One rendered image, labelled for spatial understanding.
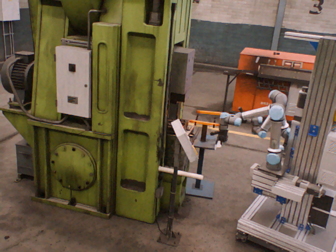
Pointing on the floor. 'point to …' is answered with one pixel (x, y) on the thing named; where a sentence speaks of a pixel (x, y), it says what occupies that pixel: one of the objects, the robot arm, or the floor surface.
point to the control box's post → (173, 191)
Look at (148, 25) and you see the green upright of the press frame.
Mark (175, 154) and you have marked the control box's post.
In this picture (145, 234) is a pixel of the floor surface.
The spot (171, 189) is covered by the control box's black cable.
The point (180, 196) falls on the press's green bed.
